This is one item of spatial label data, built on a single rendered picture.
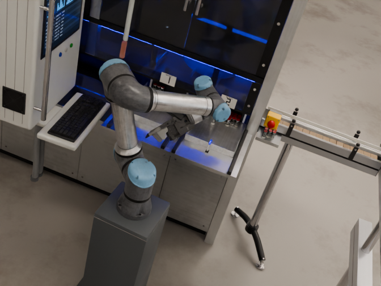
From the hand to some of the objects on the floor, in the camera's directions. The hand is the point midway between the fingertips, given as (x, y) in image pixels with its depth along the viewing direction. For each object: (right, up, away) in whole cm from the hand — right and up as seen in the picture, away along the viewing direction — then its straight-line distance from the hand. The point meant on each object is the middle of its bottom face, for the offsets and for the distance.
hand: (145, 135), depth 210 cm
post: (+31, -66, +111) cm, 133 cm away
